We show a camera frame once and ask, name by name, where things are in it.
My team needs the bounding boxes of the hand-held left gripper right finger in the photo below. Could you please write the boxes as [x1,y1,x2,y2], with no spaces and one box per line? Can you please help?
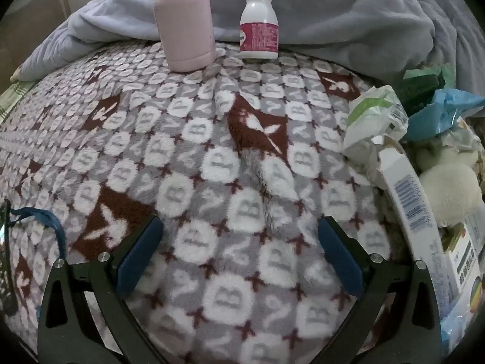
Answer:
[317,216,444,364]

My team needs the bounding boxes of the blue snack packet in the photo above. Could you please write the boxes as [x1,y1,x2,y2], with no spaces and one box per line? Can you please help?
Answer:
[407,89,485,143]

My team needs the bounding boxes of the white medicine bottle red label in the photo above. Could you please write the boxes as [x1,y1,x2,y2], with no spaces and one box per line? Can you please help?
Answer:
[239,0,280,60]

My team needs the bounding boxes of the pink bottle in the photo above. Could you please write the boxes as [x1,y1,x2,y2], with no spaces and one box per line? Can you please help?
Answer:
[152,0,215,72]

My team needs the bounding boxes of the white carton box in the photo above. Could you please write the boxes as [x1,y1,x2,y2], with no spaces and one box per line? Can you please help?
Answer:
[373,146,461,304]

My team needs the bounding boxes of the printed fleece blanket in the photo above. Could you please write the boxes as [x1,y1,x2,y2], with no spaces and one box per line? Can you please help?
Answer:
[0,40,417,364]

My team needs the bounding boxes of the dark green snack packet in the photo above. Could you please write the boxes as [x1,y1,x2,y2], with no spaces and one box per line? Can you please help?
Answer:
[398,76,447,116]

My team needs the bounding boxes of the green striped sheet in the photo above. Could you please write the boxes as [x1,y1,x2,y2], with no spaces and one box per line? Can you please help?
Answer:
[0,79,35,122]

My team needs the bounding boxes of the blue strap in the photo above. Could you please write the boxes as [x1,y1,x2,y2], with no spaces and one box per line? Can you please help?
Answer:
[9,208,68,262]

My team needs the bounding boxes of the green towel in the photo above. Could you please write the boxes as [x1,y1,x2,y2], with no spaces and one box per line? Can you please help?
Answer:
[403,64,455,84]

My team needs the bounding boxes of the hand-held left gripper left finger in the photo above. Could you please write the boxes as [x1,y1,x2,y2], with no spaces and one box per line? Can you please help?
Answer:
[37,215,171,364]

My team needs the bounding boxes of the cream fluffy cloth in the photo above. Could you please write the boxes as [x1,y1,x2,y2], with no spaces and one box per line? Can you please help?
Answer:
[417,148,482,228]

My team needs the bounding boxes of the white box green label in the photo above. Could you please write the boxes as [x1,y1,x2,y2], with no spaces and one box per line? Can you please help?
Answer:
[441,224,485,312]

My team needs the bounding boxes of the white and green crumpled packet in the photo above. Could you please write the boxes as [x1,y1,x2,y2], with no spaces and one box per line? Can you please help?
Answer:
[343,85,410,163]

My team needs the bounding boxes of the grey-blue duvet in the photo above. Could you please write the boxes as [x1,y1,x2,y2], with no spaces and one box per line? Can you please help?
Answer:
[17,0,485,95]

